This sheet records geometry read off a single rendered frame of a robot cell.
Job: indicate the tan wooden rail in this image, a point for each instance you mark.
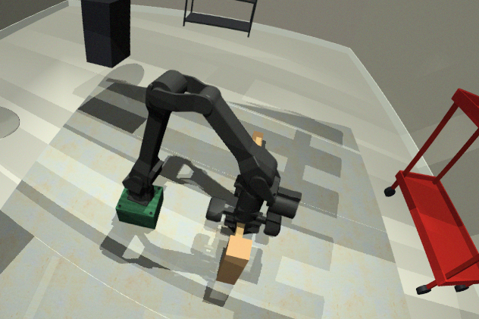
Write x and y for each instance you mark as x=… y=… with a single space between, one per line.
x=240 y=227

